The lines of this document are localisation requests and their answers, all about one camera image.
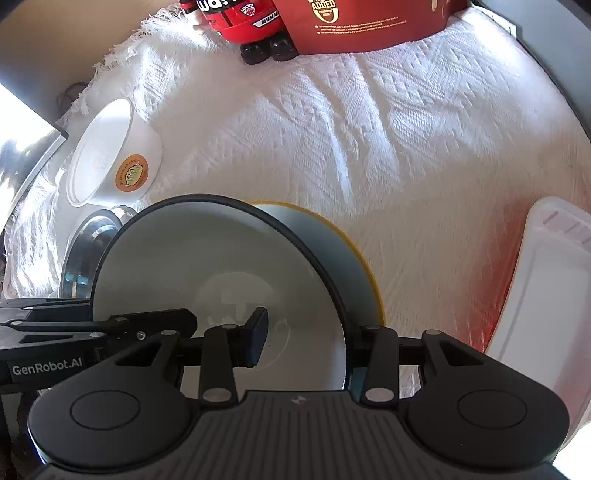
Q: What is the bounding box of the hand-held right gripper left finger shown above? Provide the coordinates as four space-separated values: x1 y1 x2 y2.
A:
113 307 269 410

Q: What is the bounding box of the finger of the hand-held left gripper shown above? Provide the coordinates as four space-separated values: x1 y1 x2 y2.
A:
0 298 93 325
0 309 198 344

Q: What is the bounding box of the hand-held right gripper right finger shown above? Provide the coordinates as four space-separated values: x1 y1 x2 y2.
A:
348 324 485 409

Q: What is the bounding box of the blue bowl with black rim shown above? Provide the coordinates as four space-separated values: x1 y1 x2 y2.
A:
91 194 352 391

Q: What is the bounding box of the white bowl with yellow rim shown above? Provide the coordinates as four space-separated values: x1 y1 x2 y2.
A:
249 202 386 326

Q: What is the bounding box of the red and white plastic tray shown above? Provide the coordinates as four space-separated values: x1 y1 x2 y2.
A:
482 196 591 462

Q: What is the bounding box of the white paper bowl orange label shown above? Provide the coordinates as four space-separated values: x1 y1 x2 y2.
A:
66 98 163 207

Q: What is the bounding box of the stainless steel bowl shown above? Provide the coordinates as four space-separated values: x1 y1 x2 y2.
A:
59 205 137 301

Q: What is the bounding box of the black curved monitor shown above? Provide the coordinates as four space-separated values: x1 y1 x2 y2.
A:
0 82 70 222

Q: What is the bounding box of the white woven tablecloth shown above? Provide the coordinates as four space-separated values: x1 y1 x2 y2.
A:
0 4 591 402

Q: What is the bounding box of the panda racer figurine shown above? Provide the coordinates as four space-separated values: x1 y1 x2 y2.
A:
179 0 298 64

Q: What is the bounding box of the red snack bag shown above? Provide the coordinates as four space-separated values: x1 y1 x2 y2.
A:
272 0 469 55

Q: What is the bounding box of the white computer case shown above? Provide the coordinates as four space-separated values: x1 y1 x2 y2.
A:
471 0 522 35

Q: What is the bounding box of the black cable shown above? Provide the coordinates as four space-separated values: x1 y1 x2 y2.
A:
56 82 90 109

